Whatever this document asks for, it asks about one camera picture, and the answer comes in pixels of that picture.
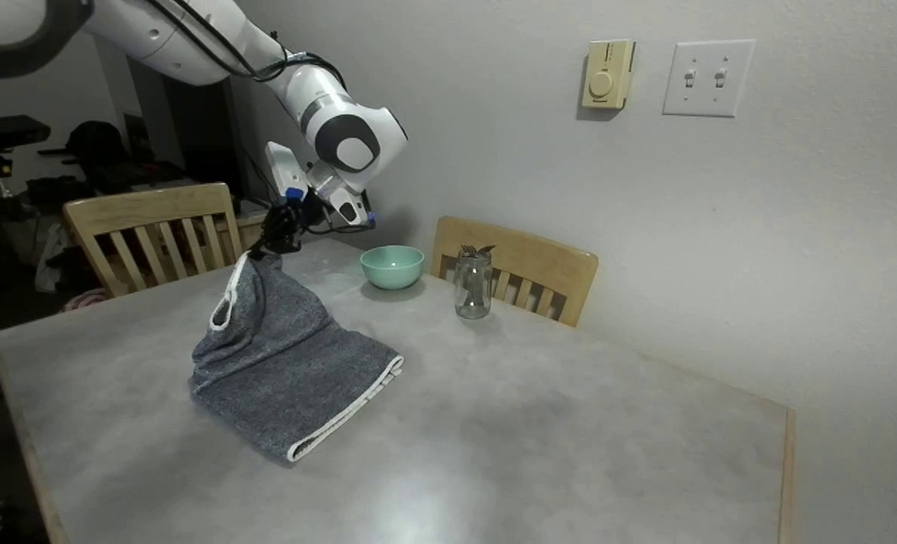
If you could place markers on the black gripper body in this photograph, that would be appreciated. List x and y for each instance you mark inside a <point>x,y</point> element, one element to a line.
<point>296,214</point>

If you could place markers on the blue grey striped towel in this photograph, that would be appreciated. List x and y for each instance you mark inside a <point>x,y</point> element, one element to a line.
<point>283,372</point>

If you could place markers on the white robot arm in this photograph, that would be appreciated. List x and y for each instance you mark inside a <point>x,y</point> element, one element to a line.
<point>345,141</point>

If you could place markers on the small wooden cabinet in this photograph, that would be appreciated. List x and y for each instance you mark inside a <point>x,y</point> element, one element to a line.
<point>255,228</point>

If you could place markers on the teal ceramic bowl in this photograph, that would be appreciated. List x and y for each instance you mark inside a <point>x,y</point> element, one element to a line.
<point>389,268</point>

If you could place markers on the black bag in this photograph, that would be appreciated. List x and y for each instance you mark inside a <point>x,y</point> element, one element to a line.
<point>100,145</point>

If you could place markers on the clear glass jar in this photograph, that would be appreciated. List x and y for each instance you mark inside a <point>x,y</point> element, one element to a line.
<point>472,287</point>

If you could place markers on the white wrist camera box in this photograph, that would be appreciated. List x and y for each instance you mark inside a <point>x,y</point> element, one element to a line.
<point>283,169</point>

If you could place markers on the beige wall thermostat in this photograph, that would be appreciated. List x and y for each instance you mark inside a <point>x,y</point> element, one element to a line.
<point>606,76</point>

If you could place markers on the white light switch plate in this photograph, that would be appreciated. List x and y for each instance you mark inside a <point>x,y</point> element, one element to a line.
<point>707,76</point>

